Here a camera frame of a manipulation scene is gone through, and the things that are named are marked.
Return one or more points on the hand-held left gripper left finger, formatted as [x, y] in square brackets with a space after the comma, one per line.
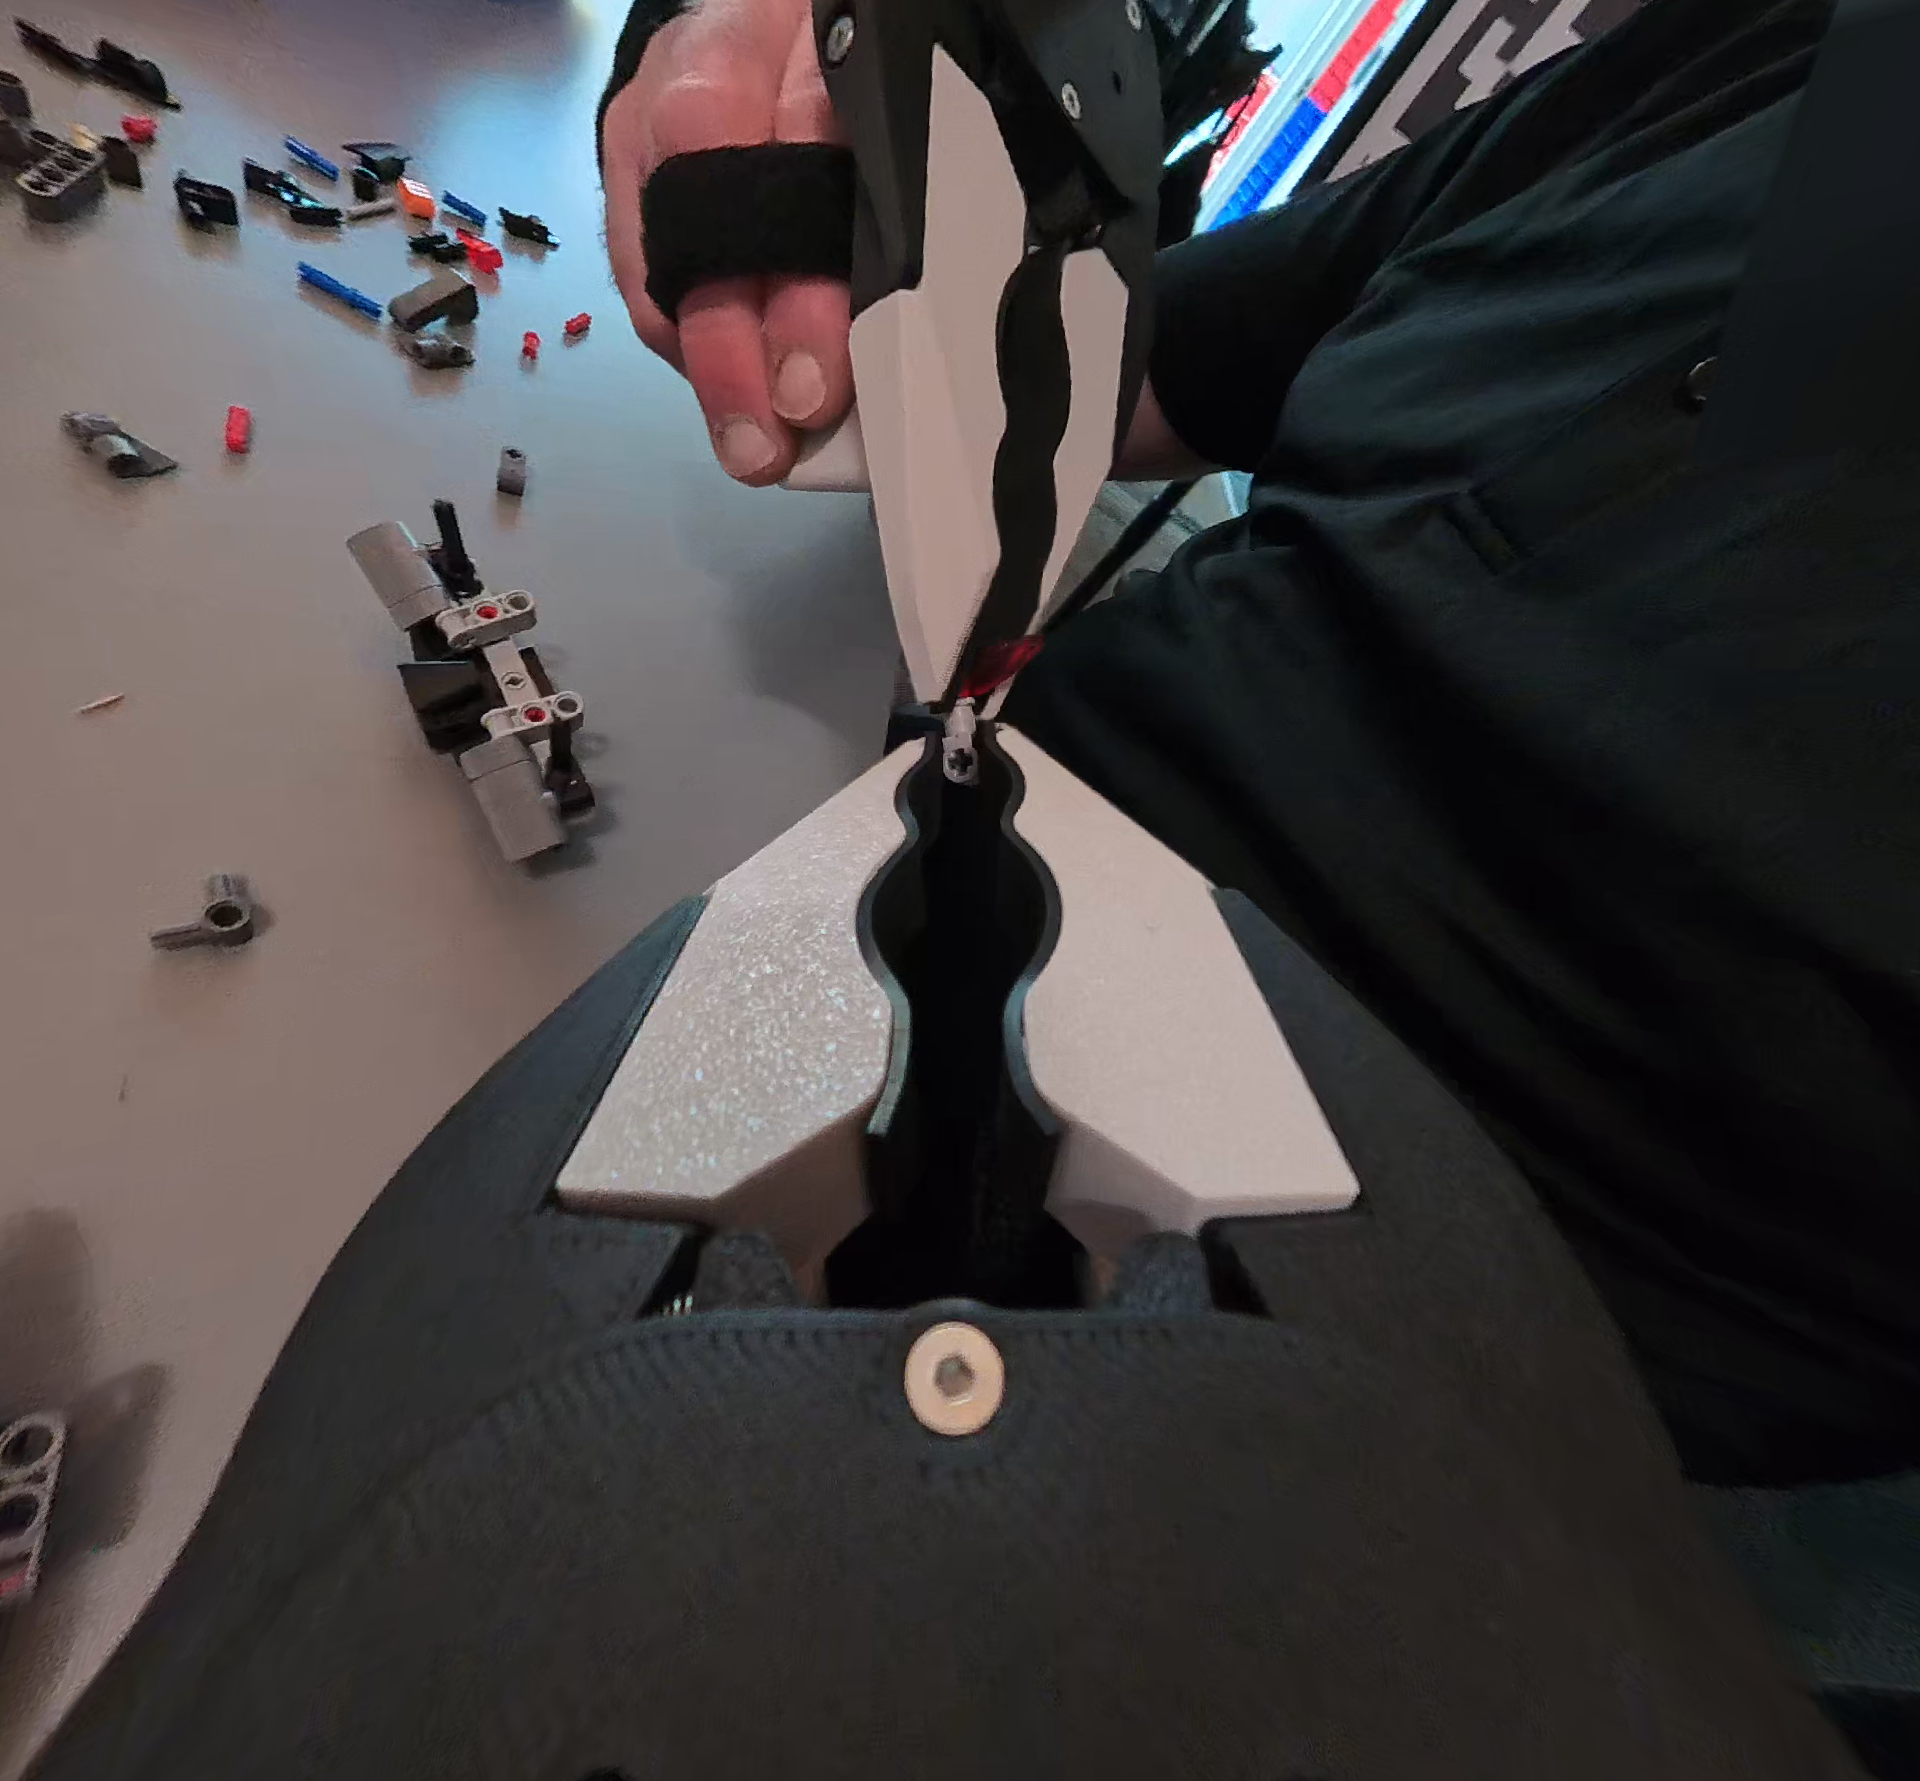
[751, 1030]

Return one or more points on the grey black lego part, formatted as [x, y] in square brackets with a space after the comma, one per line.
[128, 455]

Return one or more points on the scattered small lego pieces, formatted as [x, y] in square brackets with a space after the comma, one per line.
[60, 177]

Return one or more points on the person's right hand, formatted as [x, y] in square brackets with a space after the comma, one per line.
[722, 71]

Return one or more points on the dark grey lego connector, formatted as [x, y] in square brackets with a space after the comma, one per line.
[226, 918]

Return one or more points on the rack of red blue bins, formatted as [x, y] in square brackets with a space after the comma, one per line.
[1352, 56]

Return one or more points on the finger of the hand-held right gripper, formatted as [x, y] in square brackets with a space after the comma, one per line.
[1108, 357]
[930, 384]

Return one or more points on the grey lego sub-assembly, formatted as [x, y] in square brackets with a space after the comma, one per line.
[520, 789]

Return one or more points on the framed black white marker sign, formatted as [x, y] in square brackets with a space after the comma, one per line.
[1516, 27]

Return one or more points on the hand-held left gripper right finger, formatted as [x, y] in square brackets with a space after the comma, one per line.
[1169, 1062]

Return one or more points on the grey lego bush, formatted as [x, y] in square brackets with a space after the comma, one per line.
[514, 471]

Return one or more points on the small red lego piece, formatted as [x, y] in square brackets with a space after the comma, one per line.
[1008, 663]

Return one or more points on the person in dark shirt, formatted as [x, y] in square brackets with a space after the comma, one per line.
[1498, 611]

